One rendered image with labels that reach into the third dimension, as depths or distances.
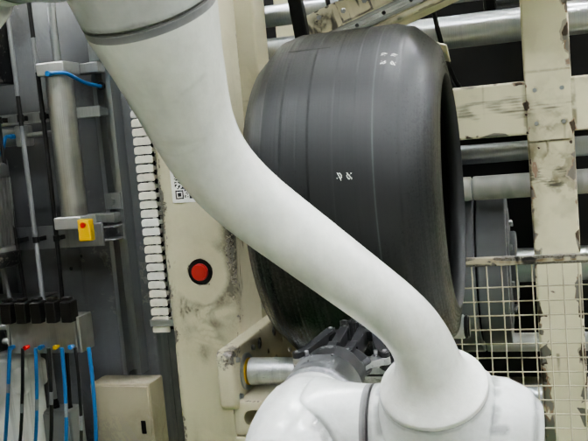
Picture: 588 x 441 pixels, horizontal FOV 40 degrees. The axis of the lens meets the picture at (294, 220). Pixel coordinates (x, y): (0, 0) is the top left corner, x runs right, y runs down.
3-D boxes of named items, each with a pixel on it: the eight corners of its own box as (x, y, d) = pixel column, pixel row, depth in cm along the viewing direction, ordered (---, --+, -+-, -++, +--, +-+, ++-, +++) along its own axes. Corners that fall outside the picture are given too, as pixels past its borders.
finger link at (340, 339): (336, 380, 102) (325, 380, 102) (351, 346, 112) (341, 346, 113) (332, 351, 101) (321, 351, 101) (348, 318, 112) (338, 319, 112)
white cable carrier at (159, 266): (152, 332, 146) (124, 65, 142) (164, 325, 151) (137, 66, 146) (175, 332, 145) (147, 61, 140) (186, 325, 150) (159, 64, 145)
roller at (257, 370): (249, 379, 138) (241, 388, 133) (247, 353, 137) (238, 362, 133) (459, 379, 128) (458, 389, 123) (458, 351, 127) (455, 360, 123)
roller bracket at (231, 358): (220, 411, 131) (214, 352, 130) (290, 346, 169) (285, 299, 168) (240, 411, 130) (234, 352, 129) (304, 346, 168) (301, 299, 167)
